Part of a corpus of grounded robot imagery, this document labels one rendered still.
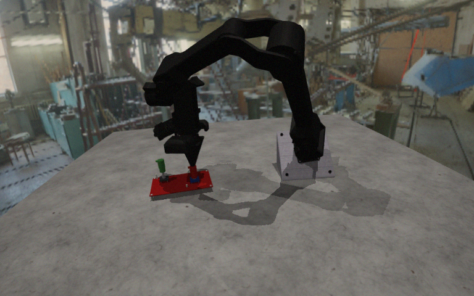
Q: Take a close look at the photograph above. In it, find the red circuit board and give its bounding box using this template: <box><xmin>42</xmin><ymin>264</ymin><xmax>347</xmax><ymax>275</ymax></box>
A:
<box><xmin>149</xmin><ymin>159</ymin><xmax>213</xmax><ymax>201</ymax></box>

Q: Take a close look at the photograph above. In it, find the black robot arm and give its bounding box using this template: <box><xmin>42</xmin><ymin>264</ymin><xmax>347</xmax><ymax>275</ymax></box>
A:
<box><xmin>143</xmin><ymin>17</ymin><xmax>326</xmax><ymax>163</ymax></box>

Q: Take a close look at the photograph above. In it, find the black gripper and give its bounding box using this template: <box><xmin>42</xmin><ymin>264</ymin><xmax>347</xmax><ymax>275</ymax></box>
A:
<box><xmin>164</xmin><ymin>105</ymin><xmax>209</xmax><ymax>167</ymax></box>

